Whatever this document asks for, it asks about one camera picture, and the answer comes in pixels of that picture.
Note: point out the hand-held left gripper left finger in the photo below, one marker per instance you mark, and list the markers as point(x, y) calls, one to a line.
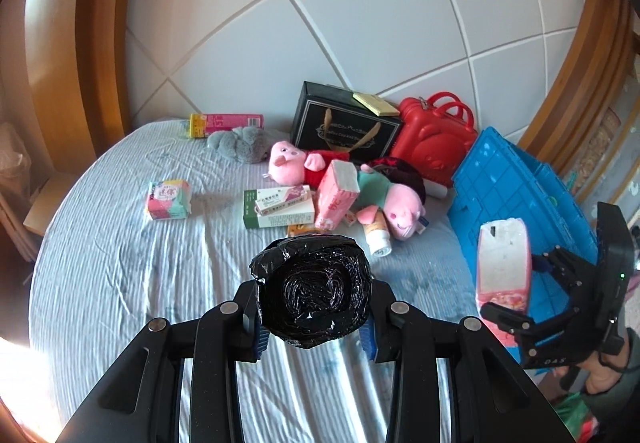
point(256, 340)

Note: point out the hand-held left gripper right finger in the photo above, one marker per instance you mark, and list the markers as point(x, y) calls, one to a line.
point(370, 343)

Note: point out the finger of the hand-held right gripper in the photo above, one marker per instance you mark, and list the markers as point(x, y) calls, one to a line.
point(567, 268)
point(545, 338)

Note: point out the pink tissue pack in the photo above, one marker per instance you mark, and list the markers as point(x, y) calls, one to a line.
point(502, 263)
point(337, 198)

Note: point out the black bin bag roll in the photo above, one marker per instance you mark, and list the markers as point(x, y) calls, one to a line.
point(312, 293)

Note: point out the blue plastic crate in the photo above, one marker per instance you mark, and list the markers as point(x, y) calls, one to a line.
point(505, 183)

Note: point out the pink pig plush green outfit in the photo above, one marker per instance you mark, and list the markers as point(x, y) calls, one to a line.
point(400, 208)

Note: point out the green plastic bag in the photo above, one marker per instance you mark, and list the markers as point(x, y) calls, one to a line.
point(567, 415)

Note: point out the beige cream tube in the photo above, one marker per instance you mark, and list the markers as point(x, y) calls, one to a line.
point(377, 235)

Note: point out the orange printed box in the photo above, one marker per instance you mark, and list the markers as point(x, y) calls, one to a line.
point(300, 229)

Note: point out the green white medicine box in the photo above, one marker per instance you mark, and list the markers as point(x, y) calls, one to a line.
point(275, 220)

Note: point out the patterned curtain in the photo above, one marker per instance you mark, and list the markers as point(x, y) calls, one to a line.
point(607, 143)

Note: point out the small white red box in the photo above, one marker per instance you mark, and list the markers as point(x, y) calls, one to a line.
point(280, 200)

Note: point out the pink green tissue packet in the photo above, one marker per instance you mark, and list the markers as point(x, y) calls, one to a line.
point(167, 200)

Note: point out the dark maroon cloth bag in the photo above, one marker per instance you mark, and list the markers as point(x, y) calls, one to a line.
point(407, 173)

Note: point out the pink pig plush red outfit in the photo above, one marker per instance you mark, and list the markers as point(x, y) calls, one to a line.
point(287, 165)

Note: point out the red toy suitcase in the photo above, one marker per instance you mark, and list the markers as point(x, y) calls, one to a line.
point(432, 143)

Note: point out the grey plush toy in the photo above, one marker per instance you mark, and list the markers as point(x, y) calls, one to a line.
point(240, 145)

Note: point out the long pink yellow box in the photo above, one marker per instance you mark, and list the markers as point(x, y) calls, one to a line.
point(230, 123)

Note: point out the black gift box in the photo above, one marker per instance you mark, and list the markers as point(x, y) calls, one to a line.
point(340, 123)

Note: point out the yellow notepad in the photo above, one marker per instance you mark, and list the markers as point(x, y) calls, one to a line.
point(375, 104)

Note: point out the flat cardboard piece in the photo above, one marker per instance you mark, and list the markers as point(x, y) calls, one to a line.
point(50, 203)

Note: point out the clear plastic bag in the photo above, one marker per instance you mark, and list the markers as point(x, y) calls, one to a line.
point(15, 163)

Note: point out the wooden headboard frame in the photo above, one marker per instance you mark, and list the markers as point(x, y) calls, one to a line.
point(85, 48)
point(590, 73)

